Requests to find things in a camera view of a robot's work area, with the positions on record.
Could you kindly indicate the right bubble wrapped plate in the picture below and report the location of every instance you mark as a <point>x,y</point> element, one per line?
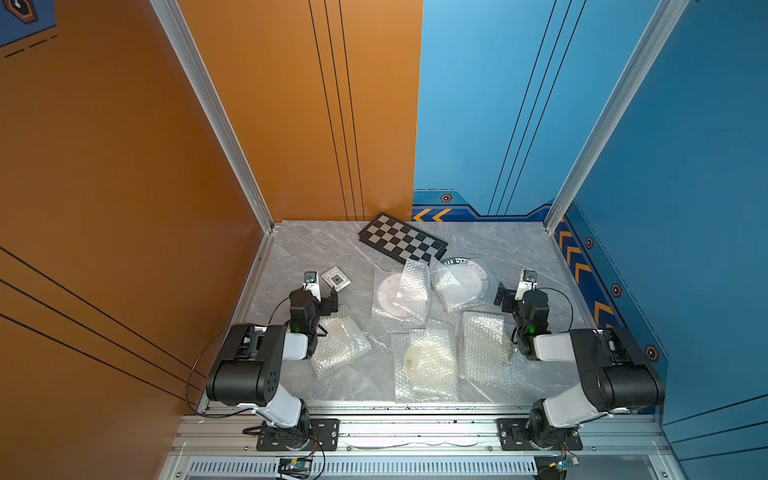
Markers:
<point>485,351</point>

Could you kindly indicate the patterned plate in bubble wrap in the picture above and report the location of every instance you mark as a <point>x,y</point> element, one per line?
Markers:
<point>462,283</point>

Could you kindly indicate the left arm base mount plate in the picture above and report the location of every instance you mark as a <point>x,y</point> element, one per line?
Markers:
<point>316,433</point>

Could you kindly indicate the small square marker tile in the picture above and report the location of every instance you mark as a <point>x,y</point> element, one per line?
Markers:
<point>336,279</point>

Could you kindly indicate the black white checkerboard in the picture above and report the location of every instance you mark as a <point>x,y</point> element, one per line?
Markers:
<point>401,241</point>

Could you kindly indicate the left bubble wrapped plate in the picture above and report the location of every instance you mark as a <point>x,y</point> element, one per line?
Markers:
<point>342,343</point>

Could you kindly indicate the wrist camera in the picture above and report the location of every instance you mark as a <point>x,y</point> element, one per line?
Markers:
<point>527,281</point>
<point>311,284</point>

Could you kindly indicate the bubble wrap sheet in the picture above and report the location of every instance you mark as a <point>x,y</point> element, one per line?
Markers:
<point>400,342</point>

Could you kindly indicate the cream yellow dinner plate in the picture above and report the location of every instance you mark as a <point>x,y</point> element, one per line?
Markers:
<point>430,366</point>

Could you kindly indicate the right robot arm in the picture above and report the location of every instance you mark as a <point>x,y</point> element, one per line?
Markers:
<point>613,373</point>

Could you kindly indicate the left circuit board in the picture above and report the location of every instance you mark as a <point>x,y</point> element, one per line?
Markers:
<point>299,468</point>

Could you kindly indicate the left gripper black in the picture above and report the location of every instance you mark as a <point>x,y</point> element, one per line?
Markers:
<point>327,300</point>

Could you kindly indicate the right circuit board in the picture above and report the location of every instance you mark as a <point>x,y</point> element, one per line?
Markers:
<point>555,468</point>

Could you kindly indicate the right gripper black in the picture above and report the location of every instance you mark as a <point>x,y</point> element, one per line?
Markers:
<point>507,298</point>

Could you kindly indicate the bubble wrapped plate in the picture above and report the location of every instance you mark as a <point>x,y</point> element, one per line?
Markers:
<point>485,351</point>
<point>342,343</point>

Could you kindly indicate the circuit board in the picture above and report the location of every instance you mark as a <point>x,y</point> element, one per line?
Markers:
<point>299,468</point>
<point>555,468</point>

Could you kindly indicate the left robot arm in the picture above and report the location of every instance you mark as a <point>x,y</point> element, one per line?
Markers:
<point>246,372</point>

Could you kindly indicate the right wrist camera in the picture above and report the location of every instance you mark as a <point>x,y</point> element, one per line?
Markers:
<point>527,281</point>

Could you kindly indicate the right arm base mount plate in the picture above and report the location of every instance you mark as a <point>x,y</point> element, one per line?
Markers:
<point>515,434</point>

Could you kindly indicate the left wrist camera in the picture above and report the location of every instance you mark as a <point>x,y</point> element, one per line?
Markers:
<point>311,284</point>

